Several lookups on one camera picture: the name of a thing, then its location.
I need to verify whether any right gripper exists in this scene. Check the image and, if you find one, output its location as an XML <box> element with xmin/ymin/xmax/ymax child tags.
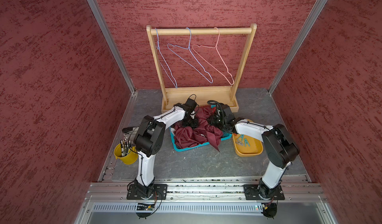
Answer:
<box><xmin>206</xmin><ymin>115</ymin><xmax>227</xmax><ymax>130</ymax></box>

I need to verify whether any maroon satin shirt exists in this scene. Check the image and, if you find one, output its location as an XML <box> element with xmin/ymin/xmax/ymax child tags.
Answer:
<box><xmin>172</xmin><ymin>106</ymin><xmax>224</xmax><ymax>152</ymax></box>

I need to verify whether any pink wire hanger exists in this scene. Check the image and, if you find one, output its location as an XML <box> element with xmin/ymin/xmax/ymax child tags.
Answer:
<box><xmin>192</xmin><ymin>27</ymin><xmax>235</xmax><ymax>86</ymax></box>

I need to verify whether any blue wire hanger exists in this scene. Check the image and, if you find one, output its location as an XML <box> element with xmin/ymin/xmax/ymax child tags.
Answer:
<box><xmin>155</xmin><ymin>29</ymin><xmax>178</xmax><ymax>88</ymax></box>
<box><xmin>167</xmin><ymin>28</ymin><xmax>214</xmax><ymax>84</ymax></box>

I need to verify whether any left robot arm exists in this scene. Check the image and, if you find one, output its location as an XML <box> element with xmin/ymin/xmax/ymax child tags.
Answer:
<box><xmin>126</xmin><ymin>98</ymin><xmax>198</xmax><ymax>201</ymax></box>

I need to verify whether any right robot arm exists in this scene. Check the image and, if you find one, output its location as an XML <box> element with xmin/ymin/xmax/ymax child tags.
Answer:
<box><xmin>208</xmin><ymin>100</ymin><xmax>300</xmax><ymax>200</ymax></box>

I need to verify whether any teal plastic basket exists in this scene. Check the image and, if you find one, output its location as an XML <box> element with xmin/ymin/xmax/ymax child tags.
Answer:
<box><xmin>169</xmin><ymin>104</ymin><xmax>233</xmax><ymax>152</ymax></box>

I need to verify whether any wooden clothes rack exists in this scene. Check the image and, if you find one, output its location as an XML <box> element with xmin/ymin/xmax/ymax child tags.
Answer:
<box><xmin>146</xmin><ymin>24</ymin><xmax>257</xmax><ymax>113</ymax></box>

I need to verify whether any yellow plastic tray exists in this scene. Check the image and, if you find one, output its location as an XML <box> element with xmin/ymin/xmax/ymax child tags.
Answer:
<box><xmin>232</xmin><ymin>118</ymin><xmax>266</xmax><ymax>157</ymax></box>

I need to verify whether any yellow cup with tools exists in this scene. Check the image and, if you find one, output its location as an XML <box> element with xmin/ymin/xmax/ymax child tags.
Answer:
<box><xmin>114</xmin><ymin>138</ymin><xmax>138</xmax><ymax>165</ymax></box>

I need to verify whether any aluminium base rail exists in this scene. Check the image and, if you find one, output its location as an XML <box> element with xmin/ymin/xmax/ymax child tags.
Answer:
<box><xmin>85</xmin><ymin>175</ymin><xmax>328</xmax><ymax>215</ymax></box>

